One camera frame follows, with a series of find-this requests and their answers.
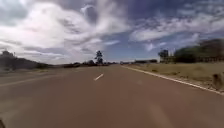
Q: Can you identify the tall dark tree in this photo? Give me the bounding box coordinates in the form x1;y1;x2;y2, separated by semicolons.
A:
94;50;104;65

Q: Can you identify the low dark bush row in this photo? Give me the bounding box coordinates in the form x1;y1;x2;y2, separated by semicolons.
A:
62;59;110;69

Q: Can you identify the small dark tree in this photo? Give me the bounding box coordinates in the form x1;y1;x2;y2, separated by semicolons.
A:
158;49;170;63

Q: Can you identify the dark green tree clump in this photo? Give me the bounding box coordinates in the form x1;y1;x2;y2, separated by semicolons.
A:
173;38;224;64

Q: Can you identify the dark wooded hillside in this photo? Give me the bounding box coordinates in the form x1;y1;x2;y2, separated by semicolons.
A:
0;50;50;72

